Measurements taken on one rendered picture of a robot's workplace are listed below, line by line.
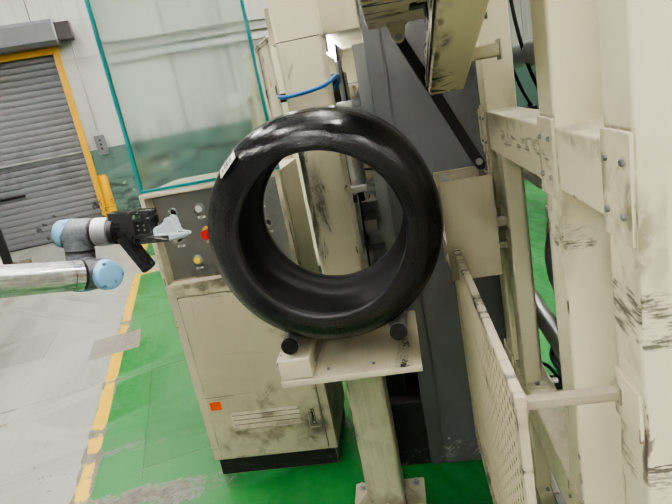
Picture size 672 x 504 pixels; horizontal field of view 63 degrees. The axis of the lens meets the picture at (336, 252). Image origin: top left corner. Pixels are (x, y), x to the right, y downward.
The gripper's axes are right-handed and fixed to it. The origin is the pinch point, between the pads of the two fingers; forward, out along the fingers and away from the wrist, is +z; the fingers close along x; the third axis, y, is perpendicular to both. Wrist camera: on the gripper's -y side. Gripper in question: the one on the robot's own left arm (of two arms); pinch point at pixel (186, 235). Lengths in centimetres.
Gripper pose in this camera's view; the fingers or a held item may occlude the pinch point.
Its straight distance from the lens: 148.7
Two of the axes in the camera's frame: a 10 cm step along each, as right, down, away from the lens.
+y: -0.7, -9.6, -2.9
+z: 9.9, -0.4, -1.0
